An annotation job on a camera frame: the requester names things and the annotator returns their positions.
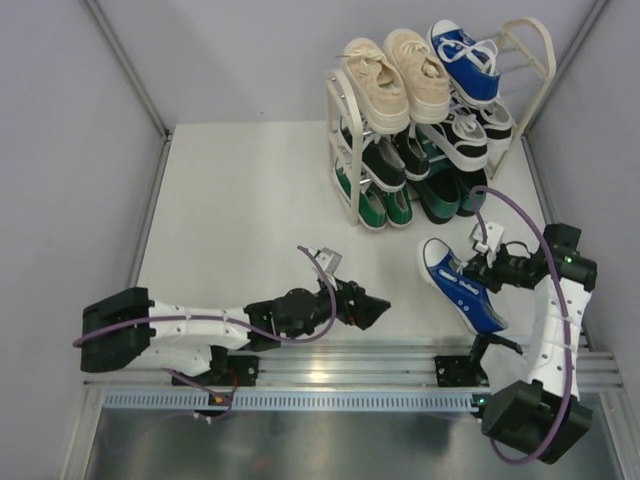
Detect blue canvas sneaker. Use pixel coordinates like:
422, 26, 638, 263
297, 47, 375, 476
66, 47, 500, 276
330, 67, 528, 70
417, 238, 508, 334
426, 20, 501, 106

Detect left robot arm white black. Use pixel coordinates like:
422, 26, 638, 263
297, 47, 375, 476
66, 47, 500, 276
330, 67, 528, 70
73, 279, 391, 386

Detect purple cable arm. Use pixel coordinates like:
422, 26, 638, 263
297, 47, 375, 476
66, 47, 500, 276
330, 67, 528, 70
469, 185, 576, 464
72, 244, 339, 349

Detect perforated cable duct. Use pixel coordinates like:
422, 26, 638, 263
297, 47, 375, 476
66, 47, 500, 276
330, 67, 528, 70
103, 389, 488, 413

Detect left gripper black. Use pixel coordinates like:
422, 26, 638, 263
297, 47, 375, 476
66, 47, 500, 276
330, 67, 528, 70
286, 273, 389, 341

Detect green loafer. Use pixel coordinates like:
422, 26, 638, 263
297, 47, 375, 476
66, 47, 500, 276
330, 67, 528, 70
456, 169, 487, 217
410, 143, 461, 224

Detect black canvas sneaker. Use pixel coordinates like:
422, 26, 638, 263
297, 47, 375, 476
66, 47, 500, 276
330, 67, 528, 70
361, 123, 406, 193
392, 127, 430, 181

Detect black white sneaker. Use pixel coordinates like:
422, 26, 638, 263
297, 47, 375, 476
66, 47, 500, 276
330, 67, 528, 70
416, 104, 489, 172
479, 98, 514, 157

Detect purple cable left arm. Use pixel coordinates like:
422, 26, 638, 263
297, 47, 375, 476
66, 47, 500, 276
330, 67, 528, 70
72, 244, 339, 349

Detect cream shoe rack metal bars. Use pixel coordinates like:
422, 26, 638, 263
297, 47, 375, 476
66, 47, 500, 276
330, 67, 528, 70
325, 17, 557, 226

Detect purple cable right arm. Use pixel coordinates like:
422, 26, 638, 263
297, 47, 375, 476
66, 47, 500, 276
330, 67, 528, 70
469, 185, 576, 464

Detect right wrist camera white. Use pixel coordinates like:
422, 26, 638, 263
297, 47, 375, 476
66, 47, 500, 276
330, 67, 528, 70
469, 222, 505, 264

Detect green canvas sneaker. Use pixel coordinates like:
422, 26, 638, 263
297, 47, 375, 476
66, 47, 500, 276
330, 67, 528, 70
382, 188, 413, 228
334, 162, 388, 231

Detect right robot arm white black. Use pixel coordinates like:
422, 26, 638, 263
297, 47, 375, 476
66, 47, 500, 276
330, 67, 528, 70
464, 223, 597, 464

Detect beige sneaker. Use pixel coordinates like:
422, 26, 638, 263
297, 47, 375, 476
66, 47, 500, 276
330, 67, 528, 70
340, 38, 410, 135
383, 29, 451, 124

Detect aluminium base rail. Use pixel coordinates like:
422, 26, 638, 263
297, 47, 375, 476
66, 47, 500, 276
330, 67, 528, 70
80, 335, 623, 394

